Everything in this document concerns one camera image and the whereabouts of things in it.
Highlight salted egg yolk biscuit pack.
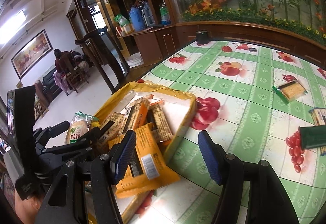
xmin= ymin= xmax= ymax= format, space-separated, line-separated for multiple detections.
xmin=96 ymin=112 xmax=124 ymax=153

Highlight yellow orange snack pack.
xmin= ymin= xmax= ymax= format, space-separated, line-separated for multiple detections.
xmin=116 ymin=123 xmax=180 ymax=199

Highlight round french flavor cracker pack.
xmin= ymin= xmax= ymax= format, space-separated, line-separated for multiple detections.
xmin=65 ymin=111 xmax=99 ymax=144

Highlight orange cracker pack with barcode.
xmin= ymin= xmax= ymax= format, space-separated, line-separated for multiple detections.
xmin=119 ymin=95 xmax=152 ymax=135

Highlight yellow cardboard box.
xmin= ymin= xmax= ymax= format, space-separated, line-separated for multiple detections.
xmin=95 ymin=82 xmax=197 ymax=223

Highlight orange cracker pack in box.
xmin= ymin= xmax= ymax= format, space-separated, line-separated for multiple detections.
xmin=146 ymin=103 xmax=173 ymax=143

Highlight green cherry patterned tablecloth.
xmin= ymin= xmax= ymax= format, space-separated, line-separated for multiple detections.
xmin=143 ymin=41 xmax=325 ymax=223

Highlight dark green snack pack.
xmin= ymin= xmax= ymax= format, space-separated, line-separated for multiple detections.
xmin=298 ymin=125 xmax=326 ymax=149

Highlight seated person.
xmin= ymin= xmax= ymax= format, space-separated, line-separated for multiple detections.
xmin=53 ymin=49 xmax=89 ymax=96

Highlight green edged cracker pack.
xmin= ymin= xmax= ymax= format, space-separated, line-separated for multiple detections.
xmin=272 ymin=80 xmax=308 ymax=104

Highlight framed painting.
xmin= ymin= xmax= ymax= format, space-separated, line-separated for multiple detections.
xmin=11 ymin=29 xmax=53 ymax=80

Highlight wooden sideboard cabinet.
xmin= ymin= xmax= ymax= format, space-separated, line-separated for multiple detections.
xmin=119 ymin=25 xmax=181 ymax=64

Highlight blue white snack pack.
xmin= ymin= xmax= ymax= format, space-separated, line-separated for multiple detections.
xmin=309 ymin=108 xmax=326 ymax=126

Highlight wooden chair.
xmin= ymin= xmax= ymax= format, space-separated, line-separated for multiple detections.
xmin=75 ymin=26 xmax=130 ymax=94

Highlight small black cup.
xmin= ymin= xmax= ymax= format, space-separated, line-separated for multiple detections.
xmin=196 ymin=30 xmax=210 ymax=45

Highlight green snack bag on cabinet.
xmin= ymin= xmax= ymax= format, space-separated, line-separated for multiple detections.
xmin=114 ymin=14 xmax=130 ymax=28

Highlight blue thermos jug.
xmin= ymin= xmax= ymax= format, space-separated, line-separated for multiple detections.
xmin=129 ymin=7 xmax=145 ymax=31

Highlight grey thermos jug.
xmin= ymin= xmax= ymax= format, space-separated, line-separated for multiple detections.
xmin=143 ymin=2 xmax=155 ymax=26

